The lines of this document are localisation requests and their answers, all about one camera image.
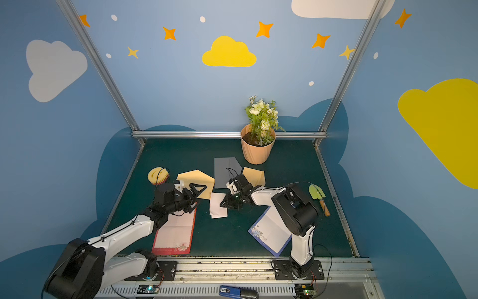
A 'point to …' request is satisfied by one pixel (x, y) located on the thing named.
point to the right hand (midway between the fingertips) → (223, 203)
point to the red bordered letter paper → (216, 210)
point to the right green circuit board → (307, 289)
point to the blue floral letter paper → (271, 232)
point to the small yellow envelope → (256, 177)
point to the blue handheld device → (236, 292)
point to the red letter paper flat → (174, 236)
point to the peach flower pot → (257, 146)
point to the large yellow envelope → (198, 177)
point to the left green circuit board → (148, 289)
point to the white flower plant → (264, 120)
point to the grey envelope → (222, 174)
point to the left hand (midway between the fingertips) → (208, 193)
